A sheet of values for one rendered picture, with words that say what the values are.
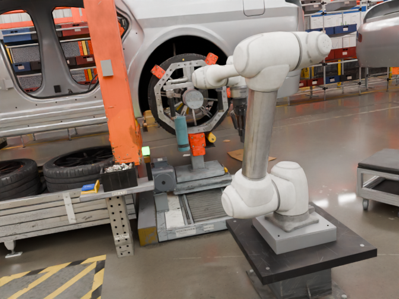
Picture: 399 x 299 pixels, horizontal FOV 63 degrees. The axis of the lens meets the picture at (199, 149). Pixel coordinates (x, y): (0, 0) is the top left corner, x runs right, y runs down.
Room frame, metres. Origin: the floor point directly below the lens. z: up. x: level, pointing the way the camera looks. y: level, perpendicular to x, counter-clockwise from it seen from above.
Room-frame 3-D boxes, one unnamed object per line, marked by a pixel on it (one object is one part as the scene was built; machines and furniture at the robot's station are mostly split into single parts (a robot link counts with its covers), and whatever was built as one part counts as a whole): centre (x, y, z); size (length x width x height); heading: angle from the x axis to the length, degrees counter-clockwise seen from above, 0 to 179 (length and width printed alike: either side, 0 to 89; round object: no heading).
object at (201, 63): (2.52, 0.01, 0.85); 0.54 x 0.07 x 0.54; 97
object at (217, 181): (2.69, 0.03, 0.13); 0.50 x 0.36 x 0.10; 97
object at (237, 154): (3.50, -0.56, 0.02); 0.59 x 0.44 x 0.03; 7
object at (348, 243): (1.36, -0.38, 0.15); 0.50 x 0.50 x 0.30; 10
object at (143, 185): (1.86, 0.51, 0.44); 0.43 x 0.17 x 0.03; 97
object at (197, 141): (2.56, 0.02, 0.48); 0.16 x 0.12 x 0.17; 7
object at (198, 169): (2.69, 0.03, 0.32); 0.40 x 0.30 x 0.28; 97
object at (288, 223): (1.37, -0.40, 0.39); 0.22 x 0.18 x 0.06; 112
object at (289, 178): (1.36, -0.37, 0.53); 0.18 x 0.16 x 0.22; 109
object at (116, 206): (1.86, 0.54, 0.21); 0.10 x 0.10 x 0.42; 7
